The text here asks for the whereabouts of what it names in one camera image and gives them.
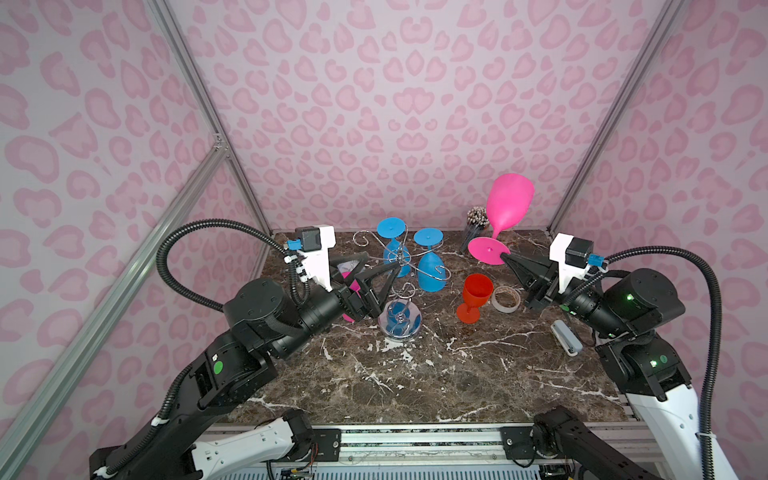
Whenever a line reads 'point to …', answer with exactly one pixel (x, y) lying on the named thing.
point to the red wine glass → (477, 290)
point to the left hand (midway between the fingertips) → (384, 257)
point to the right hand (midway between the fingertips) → (507, 254)
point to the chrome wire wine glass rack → (401, 317)
